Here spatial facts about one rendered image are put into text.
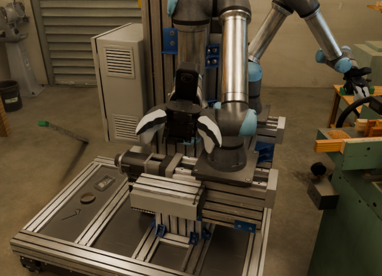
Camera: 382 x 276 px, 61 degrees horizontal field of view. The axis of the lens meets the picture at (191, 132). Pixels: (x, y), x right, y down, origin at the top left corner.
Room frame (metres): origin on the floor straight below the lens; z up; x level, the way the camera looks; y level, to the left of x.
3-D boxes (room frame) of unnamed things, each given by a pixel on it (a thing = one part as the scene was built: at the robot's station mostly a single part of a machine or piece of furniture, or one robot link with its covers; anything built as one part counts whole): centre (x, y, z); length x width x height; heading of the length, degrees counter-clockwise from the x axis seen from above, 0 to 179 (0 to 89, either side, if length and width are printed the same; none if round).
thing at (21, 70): (3.83, 2.05, 0.57); 0.47 x 0.37 x 1.14; 178
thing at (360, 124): (1.15, -0.68, 0.92); 0.04 x 0.03 x 0.04; 85
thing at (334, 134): (1.10, -0.57, 0.91); 0.10 x 0.07 x 0.02; 6
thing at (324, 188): (1.15, -0.58, 0.58); 0.12 x 0.08 x 0.08; 6
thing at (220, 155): (1.05, -0.14, 0.87); 0.15 x 0.15 x 0.10
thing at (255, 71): (1.53, -0.28, 0.98); 0.13 x 0.12 x 0.14; 5
